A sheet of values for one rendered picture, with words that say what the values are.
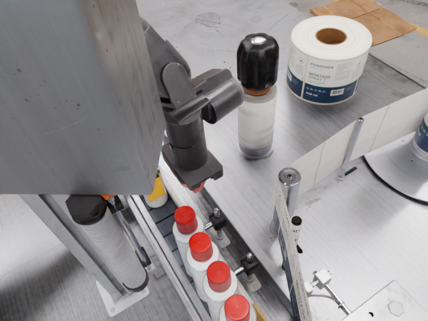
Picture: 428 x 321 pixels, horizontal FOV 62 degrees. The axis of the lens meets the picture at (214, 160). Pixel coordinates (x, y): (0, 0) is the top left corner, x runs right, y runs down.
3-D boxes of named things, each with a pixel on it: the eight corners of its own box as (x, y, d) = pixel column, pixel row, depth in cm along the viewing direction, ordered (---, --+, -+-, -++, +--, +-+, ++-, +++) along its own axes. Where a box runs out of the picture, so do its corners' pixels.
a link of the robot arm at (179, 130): (151, 106, 50) (176, 125, 47) (188, 82, 52) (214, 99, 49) (161, 139, 55) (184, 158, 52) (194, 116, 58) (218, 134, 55)
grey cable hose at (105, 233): (154, 285, 49) (107, 204, 32) (130, 299, 48) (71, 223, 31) (143, 264, 50) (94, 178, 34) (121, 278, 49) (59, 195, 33)
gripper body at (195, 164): (193, 137, 63) (187, 106, 58) (225, 174, 58) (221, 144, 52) (161, 153, 61) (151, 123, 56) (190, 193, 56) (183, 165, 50)
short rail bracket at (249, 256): (259, 280, 72) (261, 256, 63) (234, 297, 71) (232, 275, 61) (250, 267, 74) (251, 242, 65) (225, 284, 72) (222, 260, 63)
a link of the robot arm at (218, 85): (131, 70, 51) (157, 70, 44) (192, 35, 55) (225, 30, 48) (167, 139, 56) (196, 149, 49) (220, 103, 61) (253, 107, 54)
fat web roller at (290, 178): (296, 231, 73) (309, 178, 59) (279, 242, 72) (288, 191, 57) (282, 214, 76) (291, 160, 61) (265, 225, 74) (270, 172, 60)
